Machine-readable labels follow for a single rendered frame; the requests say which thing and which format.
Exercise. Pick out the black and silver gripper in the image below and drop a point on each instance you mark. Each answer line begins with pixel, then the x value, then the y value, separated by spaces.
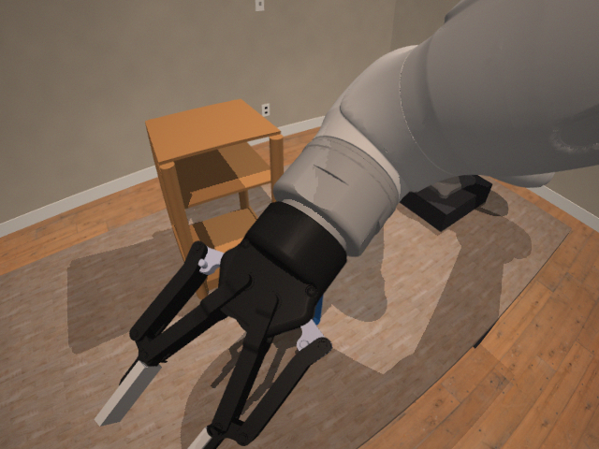
pixel 270 283

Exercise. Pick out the brown wooden shelving unit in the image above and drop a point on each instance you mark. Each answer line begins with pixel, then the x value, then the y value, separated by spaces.
pixel 223 170

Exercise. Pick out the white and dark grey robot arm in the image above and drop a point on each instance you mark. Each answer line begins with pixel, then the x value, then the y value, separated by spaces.
pixel 505 88

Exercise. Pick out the blue bottle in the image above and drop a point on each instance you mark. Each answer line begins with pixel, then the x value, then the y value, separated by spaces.
pixel 318 310

